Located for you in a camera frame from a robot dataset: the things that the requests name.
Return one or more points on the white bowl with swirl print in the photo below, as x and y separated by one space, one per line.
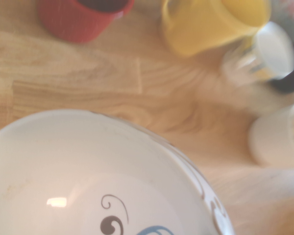
88 171

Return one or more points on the red mug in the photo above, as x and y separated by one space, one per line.
76 22

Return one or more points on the yellow mug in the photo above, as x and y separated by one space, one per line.
205 27

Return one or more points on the glass jar red checkered lid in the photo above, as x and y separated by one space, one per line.
291 17

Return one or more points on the white cup with cereal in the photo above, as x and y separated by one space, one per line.
272 139

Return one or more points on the large wooden board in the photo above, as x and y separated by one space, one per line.
63 73

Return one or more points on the small white blue-patterned cup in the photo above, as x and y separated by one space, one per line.
274 49

